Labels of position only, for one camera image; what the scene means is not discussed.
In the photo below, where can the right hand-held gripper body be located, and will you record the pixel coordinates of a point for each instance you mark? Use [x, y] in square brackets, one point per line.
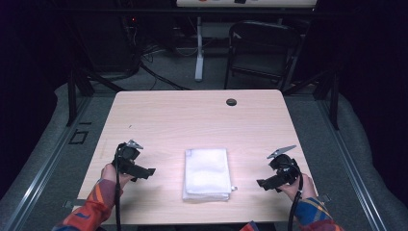
[284, 166]

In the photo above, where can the person's left hand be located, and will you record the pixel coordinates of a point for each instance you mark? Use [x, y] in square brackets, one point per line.
[109, 173]

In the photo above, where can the person's right hand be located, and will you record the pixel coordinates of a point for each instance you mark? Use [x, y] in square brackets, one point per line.
[304, 187]

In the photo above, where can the black computer tower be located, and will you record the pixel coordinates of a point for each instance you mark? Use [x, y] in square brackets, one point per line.
[130, 41]

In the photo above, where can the aluminium floor rail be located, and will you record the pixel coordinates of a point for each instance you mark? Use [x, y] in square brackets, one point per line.
[41, 173]
[349, 166]

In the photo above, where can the white background desk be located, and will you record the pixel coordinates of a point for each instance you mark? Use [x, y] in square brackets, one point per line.
[199, 48]

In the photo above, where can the person's lap clothing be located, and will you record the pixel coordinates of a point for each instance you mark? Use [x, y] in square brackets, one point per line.
[253, 226]

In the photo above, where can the black metal frame stand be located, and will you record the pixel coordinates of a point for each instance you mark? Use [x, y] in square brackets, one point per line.
[333, 96]
[72, 96]

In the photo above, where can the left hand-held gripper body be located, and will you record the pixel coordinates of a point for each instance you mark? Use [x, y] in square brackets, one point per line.
[127, 155]

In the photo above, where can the black folding chair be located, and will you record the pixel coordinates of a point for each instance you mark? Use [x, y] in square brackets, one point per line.
[263, 48]

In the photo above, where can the white towel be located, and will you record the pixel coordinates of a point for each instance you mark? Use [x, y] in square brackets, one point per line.
[207, 174]

